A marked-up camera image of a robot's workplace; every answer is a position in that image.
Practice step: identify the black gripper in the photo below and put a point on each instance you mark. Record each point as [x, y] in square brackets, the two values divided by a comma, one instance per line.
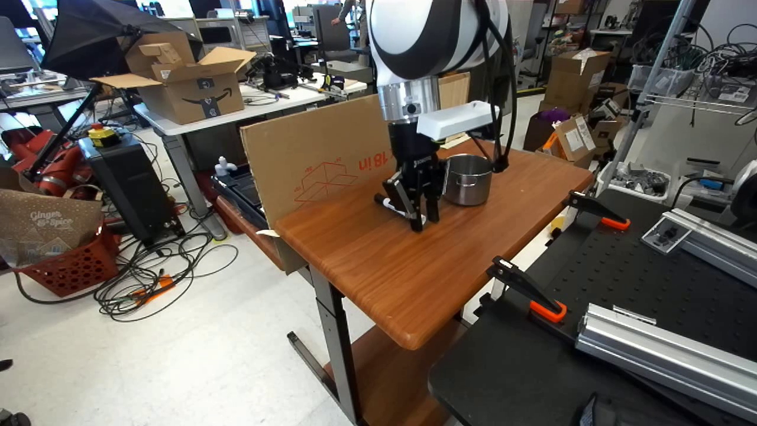
[417, 171]

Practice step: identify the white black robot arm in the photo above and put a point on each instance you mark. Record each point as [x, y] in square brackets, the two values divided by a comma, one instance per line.
[412, 42]

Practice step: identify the metal cup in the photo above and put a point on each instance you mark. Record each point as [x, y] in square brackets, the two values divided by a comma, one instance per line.
[466, 180]

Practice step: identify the near black orange clamp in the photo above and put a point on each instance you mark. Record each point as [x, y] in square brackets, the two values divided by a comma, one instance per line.
[517, 283]

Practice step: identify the black orange clamp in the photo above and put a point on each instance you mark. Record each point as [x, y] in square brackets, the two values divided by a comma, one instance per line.
[608, 217]
[517, 283]

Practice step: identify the light wooden board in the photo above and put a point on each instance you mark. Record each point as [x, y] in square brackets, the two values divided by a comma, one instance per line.
[453, 87]

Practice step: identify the cardboard panel with red print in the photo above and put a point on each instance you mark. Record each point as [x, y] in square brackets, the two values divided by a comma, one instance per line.
[305, 157]

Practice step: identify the small labelled cardboard box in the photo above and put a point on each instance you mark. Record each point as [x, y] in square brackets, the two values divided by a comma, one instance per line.
[570, 139]

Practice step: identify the far black orange clamp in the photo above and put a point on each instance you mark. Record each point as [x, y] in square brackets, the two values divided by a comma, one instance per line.
[608, 217]

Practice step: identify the grey side table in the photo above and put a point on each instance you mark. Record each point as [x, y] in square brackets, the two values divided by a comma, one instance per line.
[173, 137]

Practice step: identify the cardboard box at right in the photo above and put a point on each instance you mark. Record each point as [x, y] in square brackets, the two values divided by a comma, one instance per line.
[574, 79]

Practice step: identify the open cardboard box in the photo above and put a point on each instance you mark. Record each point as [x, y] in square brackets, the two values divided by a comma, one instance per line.
[181, 86]

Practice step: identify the black computer tower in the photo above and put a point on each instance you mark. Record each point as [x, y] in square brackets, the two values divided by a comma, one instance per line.
[130, 183]

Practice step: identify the red plastic basket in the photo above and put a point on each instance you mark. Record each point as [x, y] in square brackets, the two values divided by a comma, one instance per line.
[78, 268]

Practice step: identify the black softbox light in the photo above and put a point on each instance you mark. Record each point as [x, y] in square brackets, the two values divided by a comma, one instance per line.
[92, 36]

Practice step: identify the brown paper bag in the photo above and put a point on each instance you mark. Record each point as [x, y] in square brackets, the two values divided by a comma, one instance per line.
[39, 225]

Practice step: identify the near aluminium extrusion rail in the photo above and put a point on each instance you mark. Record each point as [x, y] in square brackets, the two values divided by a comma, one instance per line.
[679, 362]

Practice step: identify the aluminium extrusion rail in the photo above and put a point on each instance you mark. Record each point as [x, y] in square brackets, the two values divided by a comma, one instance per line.
[679, 362]
[715, 244]

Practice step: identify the far aluminium extrusion rail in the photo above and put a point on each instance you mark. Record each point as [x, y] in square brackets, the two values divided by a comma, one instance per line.
[715, 244]

